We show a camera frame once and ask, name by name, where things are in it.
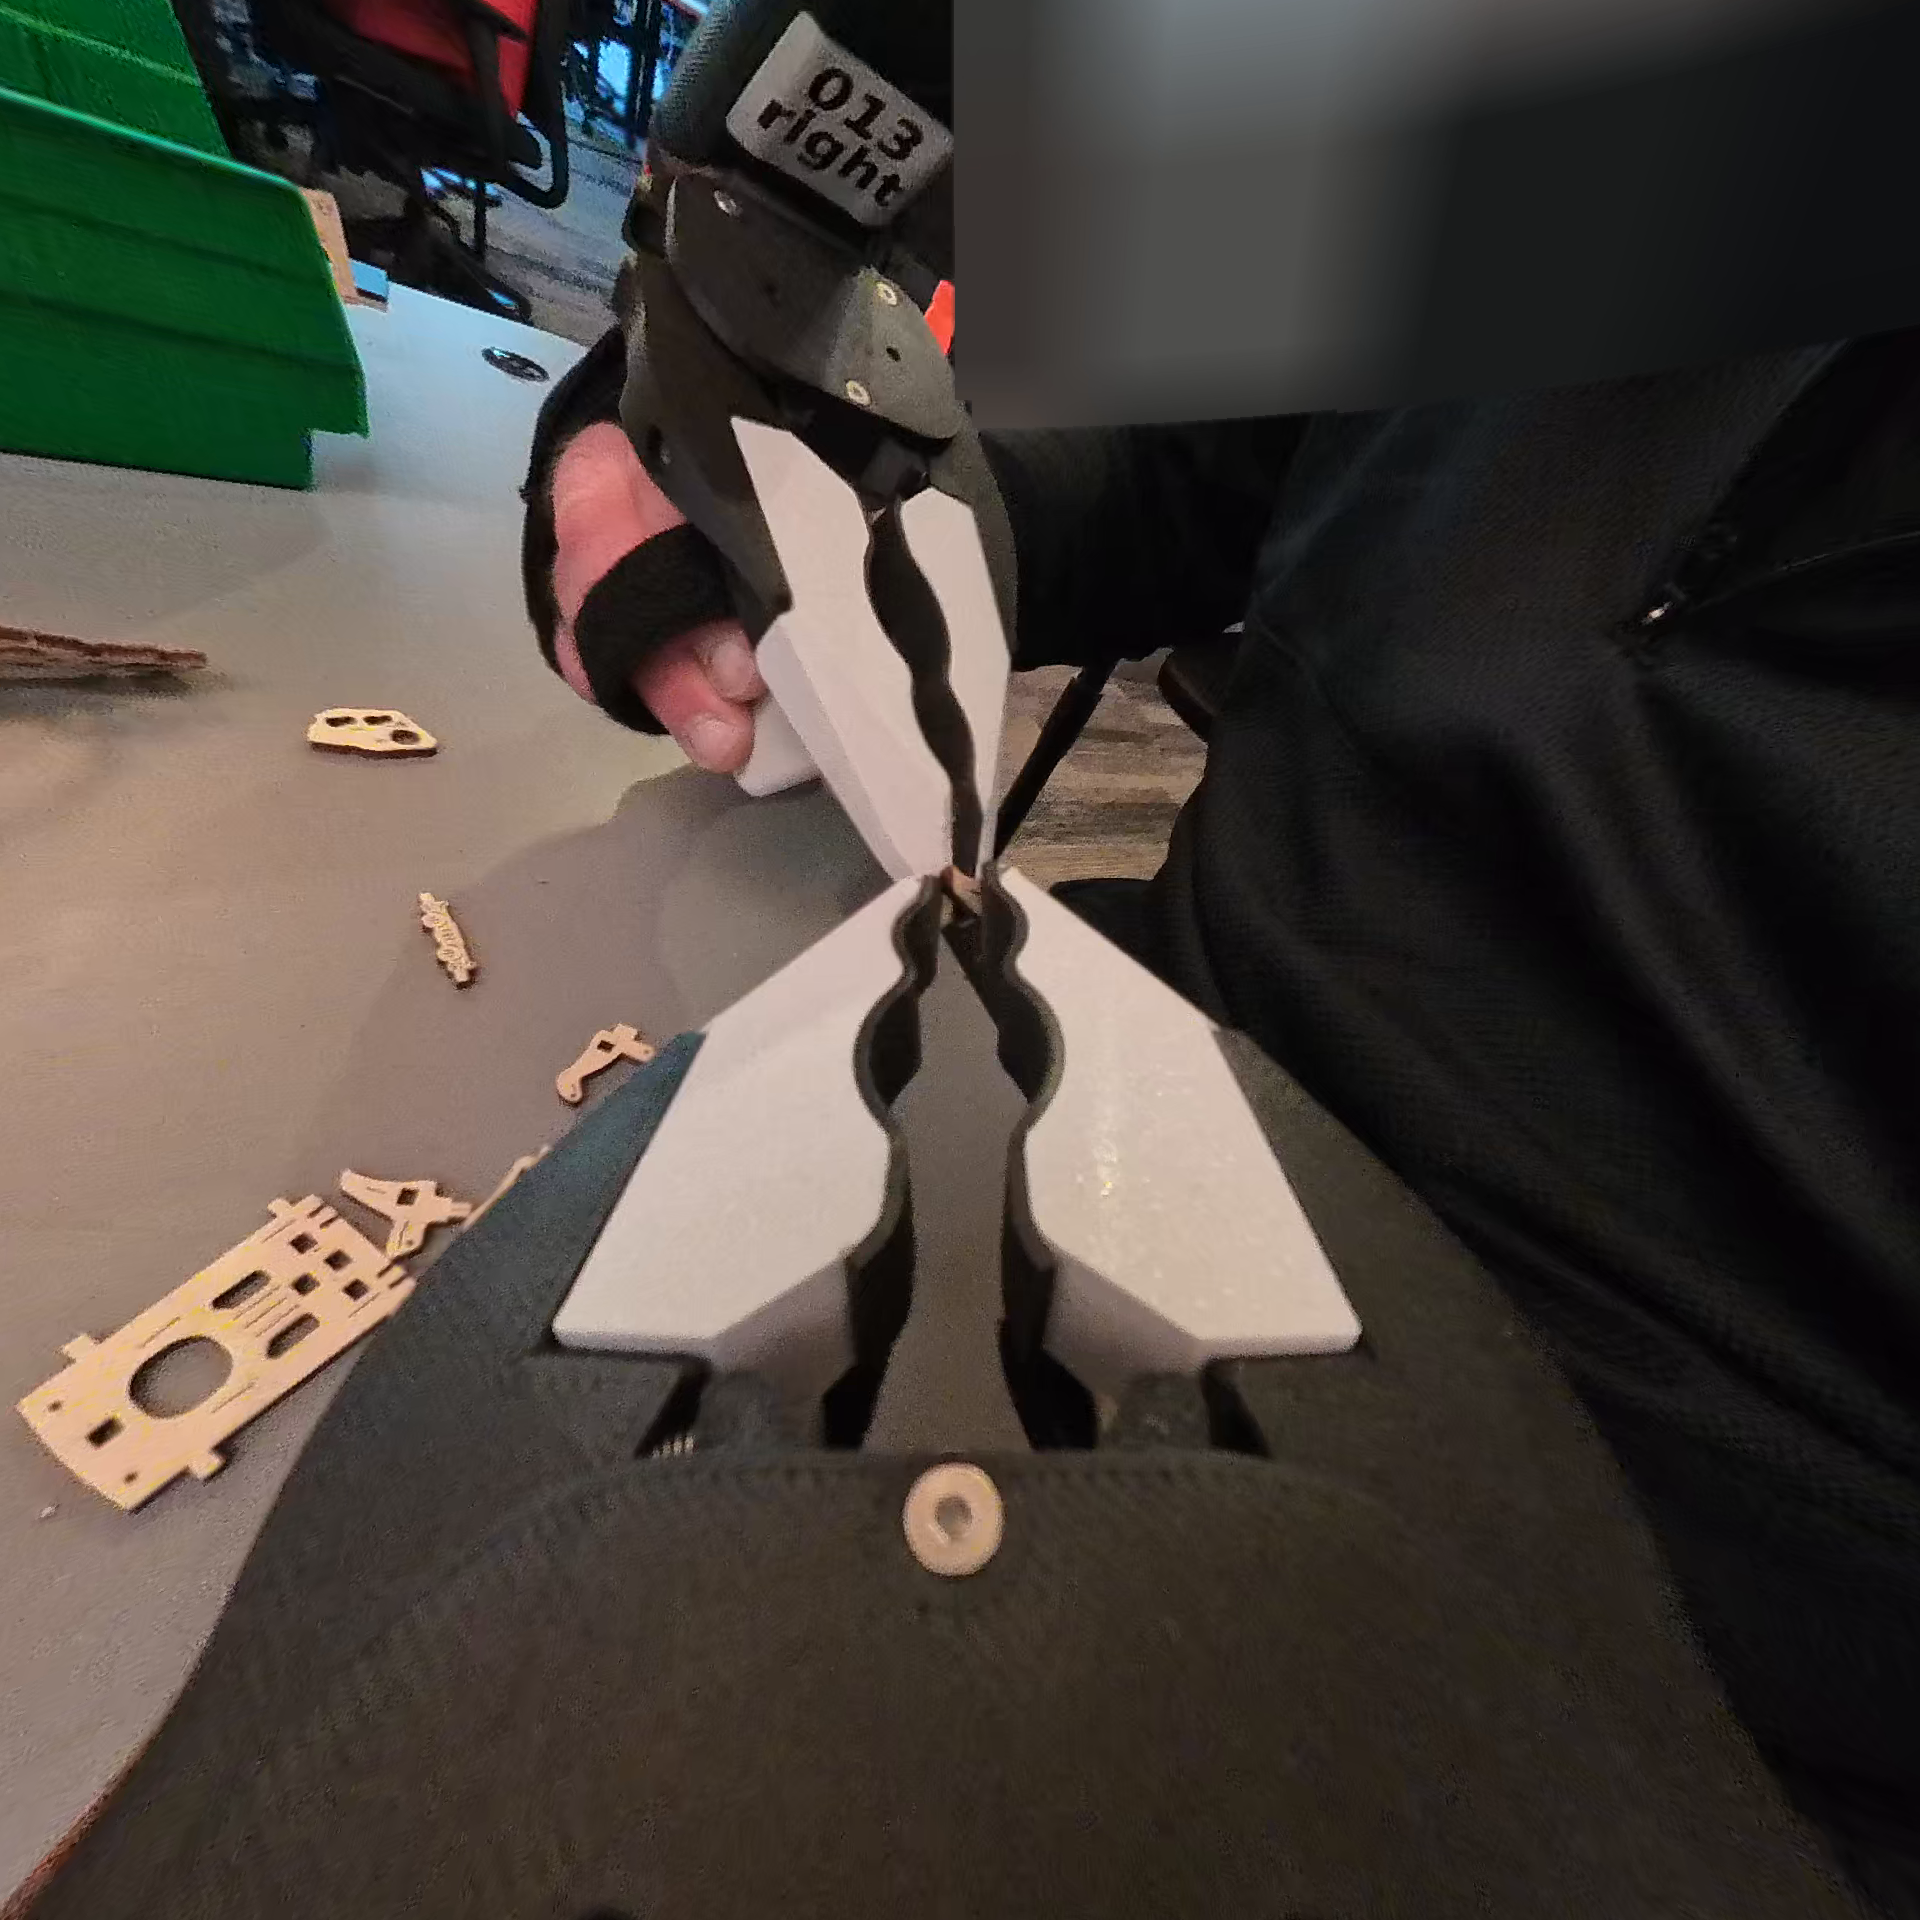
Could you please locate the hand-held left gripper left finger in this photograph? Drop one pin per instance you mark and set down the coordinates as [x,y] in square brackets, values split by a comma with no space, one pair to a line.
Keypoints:
[720,1185]

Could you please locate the assembled wooden model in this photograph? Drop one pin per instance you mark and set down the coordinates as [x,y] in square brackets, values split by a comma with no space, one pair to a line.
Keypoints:
[90,658]

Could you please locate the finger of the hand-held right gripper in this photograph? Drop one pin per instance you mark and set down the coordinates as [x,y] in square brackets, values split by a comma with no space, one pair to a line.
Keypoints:
[978,630]
[819,599]

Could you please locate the tiny wooden part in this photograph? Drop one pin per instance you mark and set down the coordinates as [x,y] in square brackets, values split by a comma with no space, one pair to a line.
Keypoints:
[962,891]

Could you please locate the cross shaped wooden part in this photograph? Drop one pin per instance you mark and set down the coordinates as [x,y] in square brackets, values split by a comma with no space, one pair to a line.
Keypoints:
[402,1202]

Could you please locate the black chair frame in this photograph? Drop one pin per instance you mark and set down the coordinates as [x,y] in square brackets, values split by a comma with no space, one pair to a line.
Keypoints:
[1059,743]

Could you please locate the metal table grommet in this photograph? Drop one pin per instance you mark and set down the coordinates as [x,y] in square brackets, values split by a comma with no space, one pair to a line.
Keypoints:
[515,365]

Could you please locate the person's body in black clothing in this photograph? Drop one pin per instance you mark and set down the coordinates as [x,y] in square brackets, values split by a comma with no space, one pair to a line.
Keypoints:
[1500,901]

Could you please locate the oval wooden part with holes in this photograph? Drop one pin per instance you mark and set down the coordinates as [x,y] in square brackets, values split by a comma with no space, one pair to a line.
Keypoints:
[374,740]

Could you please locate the red black office chair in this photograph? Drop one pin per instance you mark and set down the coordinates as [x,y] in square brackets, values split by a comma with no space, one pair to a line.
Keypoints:
[451,121]

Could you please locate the green plastic bin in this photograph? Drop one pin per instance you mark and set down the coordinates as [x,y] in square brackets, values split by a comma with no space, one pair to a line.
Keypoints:
[148,300]

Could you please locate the person's right hand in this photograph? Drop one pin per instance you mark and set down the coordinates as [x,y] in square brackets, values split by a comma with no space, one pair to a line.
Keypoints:
[600,495]

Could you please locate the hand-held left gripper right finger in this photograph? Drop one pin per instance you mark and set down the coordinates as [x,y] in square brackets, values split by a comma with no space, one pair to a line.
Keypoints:
[1185,1185]

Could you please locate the large flat wooden plate part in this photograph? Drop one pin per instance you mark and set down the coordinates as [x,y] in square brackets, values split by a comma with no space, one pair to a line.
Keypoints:
[157,1447]

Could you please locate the person's right forearm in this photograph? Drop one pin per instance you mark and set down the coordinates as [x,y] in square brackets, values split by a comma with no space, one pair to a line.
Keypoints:
[1141,524]

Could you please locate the hook shaped wooden part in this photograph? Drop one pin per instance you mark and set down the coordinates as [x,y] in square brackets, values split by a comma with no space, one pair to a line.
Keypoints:
[613,1045]

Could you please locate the brown cardboard piece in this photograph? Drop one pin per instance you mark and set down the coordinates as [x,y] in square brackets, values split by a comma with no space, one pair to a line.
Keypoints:
[331,247]

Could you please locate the small narrow wooden strip part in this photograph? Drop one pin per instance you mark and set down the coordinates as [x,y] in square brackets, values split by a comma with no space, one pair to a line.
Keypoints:
[448,941]

